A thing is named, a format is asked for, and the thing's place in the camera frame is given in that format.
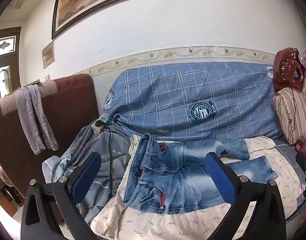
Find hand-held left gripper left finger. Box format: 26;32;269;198
21;152;102;240

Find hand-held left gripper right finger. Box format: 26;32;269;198
205;152;287;240

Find blue denim pants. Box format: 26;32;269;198
123;133;278;215

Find grey-blue bedsheet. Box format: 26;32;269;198
275;137;306;220

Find grey star-print quilt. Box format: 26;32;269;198
42;122;131;224

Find small red container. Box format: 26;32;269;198
295;136;306;152

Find cream leaf-print bedsheet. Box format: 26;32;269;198
89;134;304;240

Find white power strip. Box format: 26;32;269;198
90;114;110;133

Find beige striped pillow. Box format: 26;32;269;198
273;70;306;145

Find brown headboard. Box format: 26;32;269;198
0;74;100;205

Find lilac garment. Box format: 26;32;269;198
14;84;59;155

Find pink patterned cloth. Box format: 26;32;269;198
0;166;14;194

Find blue plaid blanket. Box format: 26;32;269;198
103;62;284;143

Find red-brown plastic bag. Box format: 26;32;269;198
273;47;306;93

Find small framed picture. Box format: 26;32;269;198
42;41;55;69

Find wooden stained-glass door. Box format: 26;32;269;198
0;27;22;105

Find black power cable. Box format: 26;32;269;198
94;120;114;198

